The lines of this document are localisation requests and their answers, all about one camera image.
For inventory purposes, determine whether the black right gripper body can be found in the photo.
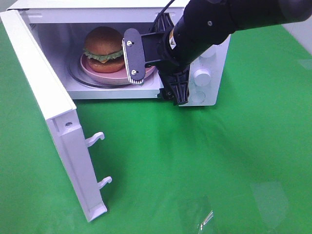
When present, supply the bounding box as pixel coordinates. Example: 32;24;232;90
141;26;190;71

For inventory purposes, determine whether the white microwave door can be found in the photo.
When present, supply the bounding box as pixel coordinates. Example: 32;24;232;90
0;10;112;221

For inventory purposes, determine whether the pink plate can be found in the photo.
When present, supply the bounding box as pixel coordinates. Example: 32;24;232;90
80;53;156;86

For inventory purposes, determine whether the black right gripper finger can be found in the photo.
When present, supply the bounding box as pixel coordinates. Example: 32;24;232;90
122;28;146;85
157;64;190;105

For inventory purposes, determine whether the white microwave knob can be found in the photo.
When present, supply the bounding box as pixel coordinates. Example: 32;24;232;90
200;46;216;58
194;69;212;87

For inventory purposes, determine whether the green table cover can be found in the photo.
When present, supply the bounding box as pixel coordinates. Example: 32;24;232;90
0;26;312;234

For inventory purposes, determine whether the black camera cable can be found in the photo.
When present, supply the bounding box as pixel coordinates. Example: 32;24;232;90
148;0;176;34

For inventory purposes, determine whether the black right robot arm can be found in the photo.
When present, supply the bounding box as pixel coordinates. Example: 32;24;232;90
122;0;312;106

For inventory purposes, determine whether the glass microwave turntable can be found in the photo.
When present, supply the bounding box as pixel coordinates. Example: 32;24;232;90
67;62;152;89

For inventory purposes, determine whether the burger with lettuce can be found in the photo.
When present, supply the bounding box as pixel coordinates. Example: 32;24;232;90
83;26;125;73

